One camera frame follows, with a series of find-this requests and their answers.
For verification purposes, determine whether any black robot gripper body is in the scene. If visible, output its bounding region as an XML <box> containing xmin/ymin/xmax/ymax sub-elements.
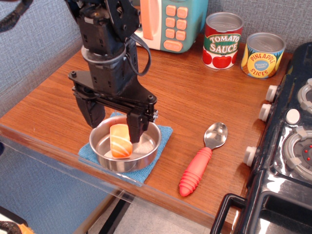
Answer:
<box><xmin>68</xmin><ymin>39</ymin><xmax>158</xmax><ymax>122</ymax></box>

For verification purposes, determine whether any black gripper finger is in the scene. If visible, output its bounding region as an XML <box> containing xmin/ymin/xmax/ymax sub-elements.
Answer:
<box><xmin>127</xmin><ymin>111</ymin><xmax>149</xmax><ymax>143</ymax></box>
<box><xmin>74</xmin><ymin>94</ymin><xmax>105</xmax><ymax>128</ymax></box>

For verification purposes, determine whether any red handled metal spoon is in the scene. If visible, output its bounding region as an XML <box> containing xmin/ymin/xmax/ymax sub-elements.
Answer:
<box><xmin>178</xmin><ymin>122</ymin><xmax>228</xmax><ymax>197</ymax></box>

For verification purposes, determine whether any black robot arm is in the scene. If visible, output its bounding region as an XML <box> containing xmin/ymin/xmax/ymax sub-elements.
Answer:
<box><xmin>67</xmin><ymin>0</ymin><xmax>157</xmax><ymax>143</ymax></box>

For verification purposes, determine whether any orange salmon sushi toy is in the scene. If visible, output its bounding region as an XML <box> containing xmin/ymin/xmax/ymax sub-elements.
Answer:
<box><xmin>110</xmin><ymin>124</ymin><xmax>133</xmax><ymax>159</ymax></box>

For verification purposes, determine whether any small steel pan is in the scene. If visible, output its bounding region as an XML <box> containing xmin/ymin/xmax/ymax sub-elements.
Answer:
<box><xmin>89</xmin><ymin>116</ymin><xmax>161</xmax><ymax>173</ymax></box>

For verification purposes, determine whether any blue cloth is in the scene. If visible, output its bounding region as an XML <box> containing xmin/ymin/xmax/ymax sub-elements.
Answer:
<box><xmin>78</xmin><ymin>113</ymin><xmax>173</xmax><ymax>187</ymax></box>

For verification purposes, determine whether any toy microwave teal and peach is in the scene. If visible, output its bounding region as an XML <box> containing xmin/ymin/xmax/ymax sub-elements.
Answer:
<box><xmin>132</xmin><ymin>0</ymin><xmax>209</xmax><ymax>53</ymax></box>

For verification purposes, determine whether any clear acrylic table guard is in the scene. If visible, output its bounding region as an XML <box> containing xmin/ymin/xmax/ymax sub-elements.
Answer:
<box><xmin>0</xmin><ymin>126</ymin><xmax>212</xmax><ymax>234</ymax></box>

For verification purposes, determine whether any white stove knob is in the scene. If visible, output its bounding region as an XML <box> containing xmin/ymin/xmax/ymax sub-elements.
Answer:
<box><xmin>258</xmin><ymin>104</ymin><xmax>272</xmax><ymax>122</ymax></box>
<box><xmin>243</xmin><ymin>146</ymin><xmax>257</xmax><ymax>167</ymax></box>
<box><xmin>266</xmin><ymin>85</ymin><xmax>278</xmax><ymax>102</ymax></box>

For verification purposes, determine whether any tomato sauce can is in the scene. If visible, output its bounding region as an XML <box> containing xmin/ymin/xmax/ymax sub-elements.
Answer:
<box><xmin>202</xmin><ymin>12</ymin><xmax>244</xmax><ymax>70</ymax></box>

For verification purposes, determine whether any pineapple slices can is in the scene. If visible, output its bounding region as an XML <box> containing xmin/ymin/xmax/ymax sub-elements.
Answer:
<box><xmin>241</xmin><ymin>32</ymin><xmax>286</xmax><ymax>79</ymax></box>

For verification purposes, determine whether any black toy stove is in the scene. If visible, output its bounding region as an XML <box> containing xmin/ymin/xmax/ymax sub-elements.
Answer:
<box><xmin>211</xmin><ymin>42</ymin><xmax>312</xmax><ymax>234</ymax></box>

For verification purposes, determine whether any black cable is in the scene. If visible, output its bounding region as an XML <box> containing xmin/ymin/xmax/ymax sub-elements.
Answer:
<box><xmin>124</xmin><ymin>34</ymin><xmax>152</xmax><ymax>77</ymax></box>

